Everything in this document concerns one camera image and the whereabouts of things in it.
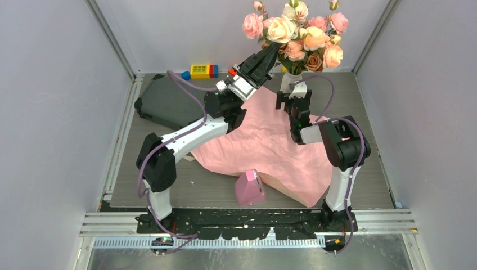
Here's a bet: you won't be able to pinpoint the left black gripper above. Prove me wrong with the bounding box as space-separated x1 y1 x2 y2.
231 35 282 91

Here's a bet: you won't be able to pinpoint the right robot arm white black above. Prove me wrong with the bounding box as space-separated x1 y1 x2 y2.
276 91 371 231

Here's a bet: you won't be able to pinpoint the pink paper bouquet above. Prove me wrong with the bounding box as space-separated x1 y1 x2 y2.
192 87 332 208

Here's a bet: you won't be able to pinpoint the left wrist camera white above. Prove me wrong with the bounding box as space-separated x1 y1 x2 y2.
215 75 258 102

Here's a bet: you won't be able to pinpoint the yellow toy block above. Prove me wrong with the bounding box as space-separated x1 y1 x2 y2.
190 65 210 79

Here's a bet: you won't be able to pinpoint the white rose flower stem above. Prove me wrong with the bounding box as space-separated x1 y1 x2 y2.
263 1 309 44

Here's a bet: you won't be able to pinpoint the peach pink flowers in vase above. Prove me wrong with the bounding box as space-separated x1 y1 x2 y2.
278 12 349 75

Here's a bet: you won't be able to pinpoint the aluminium frame rail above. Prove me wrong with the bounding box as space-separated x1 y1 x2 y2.
79 209 418 249

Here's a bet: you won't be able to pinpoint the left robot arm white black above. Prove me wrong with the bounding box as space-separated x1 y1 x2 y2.
136 43 281 233

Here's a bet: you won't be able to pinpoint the red blue toy block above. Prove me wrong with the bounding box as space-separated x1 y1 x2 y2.
209 64 219 78

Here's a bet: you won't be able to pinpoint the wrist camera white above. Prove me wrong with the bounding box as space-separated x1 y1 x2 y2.
289 80 307 98
215 75 258 102

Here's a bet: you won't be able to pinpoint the white ribbed vase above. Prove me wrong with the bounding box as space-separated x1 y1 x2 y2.
280 71 303 93

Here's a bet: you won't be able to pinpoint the dark grey hard case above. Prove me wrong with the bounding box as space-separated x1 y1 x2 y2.
134 74 206 130

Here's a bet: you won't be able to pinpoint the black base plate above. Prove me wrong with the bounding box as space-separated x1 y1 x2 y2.
135 208 358 240

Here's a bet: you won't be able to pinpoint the pink rose flower stem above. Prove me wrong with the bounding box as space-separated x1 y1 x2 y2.
242 1 275 41

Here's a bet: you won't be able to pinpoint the orange red toy block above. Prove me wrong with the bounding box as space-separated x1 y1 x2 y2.
228 68 237 76

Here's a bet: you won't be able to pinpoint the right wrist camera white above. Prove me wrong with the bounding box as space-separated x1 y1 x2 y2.
289 80 307 98

